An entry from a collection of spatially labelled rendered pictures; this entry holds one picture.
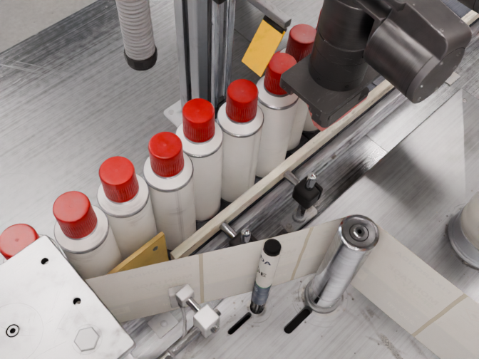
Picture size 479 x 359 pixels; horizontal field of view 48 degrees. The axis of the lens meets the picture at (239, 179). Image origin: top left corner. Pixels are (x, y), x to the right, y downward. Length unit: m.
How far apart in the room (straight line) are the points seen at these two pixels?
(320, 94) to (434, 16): 0.14
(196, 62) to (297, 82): 0.21
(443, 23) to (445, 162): 0.39
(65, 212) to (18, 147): 0.38
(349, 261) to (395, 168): 0.29
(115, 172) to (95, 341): 0.18
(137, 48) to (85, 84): 0.36
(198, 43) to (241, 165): 0.17
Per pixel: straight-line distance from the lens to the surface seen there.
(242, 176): 0.65
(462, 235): 0.73
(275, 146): 0.67
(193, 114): 0.54
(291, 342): 0.65
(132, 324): 0.68
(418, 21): 0.45
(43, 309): 0.40
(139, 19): 0.54
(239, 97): 0.55
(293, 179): 0.70
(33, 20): 2.31
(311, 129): 0.78
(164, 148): 0.51
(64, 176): 0.82
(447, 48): 0.44
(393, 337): 0.68
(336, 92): 0.54
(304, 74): 0.55
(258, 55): 0.58
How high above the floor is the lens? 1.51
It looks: 59 degrees down
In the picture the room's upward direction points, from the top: 6 degrees clockwise
